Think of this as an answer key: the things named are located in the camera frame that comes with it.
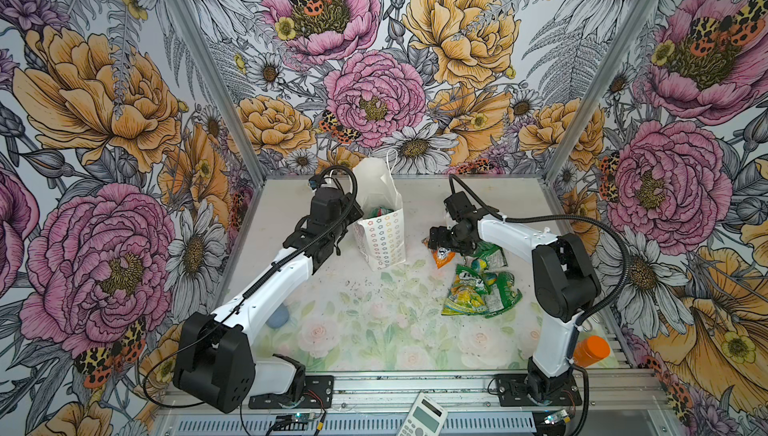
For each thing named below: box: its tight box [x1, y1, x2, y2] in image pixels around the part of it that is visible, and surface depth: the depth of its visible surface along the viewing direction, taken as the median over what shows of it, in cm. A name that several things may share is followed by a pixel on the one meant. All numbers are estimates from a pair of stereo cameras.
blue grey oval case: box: [265, 302, 289, 329], surface depth 86 cm
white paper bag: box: [353, 149, 407, 271], surface depth 85 cm
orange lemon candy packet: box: [421, 238, 457, 269], surface depth 94 cm
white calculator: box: [398, 392, 449, 436], surface depth 71 cm
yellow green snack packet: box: [442, 264, 489, 315], surface depth 88 cm
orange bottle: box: [574, 335, 611, 367], surface depth 73 cm
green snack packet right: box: [484, 271, 523, 318], surface depth 87 cm
